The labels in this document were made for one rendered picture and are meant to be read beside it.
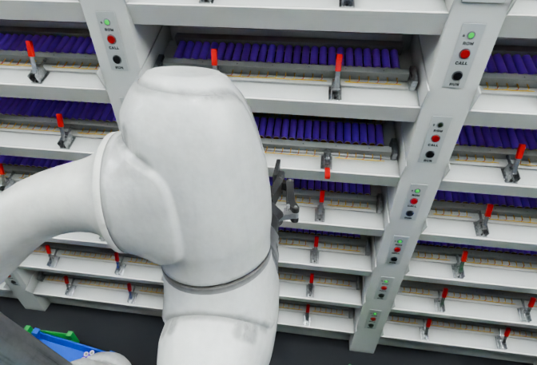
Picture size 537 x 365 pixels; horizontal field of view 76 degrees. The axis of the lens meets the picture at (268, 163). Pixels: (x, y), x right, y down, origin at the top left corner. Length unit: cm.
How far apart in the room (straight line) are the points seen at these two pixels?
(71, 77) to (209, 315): 76
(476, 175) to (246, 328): 76
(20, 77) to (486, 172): 115
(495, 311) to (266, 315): 119
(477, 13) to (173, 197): 64
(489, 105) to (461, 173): 19
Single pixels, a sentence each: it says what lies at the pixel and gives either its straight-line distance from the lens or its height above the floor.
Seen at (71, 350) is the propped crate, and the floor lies 6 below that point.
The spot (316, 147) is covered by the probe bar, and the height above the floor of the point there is 93.
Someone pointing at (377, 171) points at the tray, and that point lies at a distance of 89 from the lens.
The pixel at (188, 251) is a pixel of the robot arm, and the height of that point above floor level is 121.
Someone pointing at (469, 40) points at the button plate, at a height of 122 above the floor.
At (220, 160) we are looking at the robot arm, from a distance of 23.
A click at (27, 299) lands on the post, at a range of 186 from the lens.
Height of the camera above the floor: 141
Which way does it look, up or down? 37 degrees down
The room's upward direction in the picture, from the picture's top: straight up
